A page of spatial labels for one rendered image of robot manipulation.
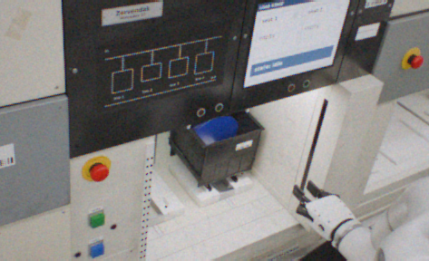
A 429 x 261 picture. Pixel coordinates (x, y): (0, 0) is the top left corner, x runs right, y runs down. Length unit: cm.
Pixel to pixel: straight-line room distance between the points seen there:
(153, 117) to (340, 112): 58
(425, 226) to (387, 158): 132
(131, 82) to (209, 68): 19
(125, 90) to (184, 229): 75
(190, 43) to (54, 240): 53
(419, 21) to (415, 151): 80
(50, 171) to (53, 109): 15
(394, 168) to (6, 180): 150
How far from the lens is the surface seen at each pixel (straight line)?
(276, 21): 135
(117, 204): 141
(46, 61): 111
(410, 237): 98
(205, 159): 181
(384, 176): 224
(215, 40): 127
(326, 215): 149
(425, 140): 251
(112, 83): 118
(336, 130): 168
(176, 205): 188
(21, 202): 127
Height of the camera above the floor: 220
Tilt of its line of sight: 36 degrees down
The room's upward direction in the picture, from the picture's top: 8 degrees clockwise
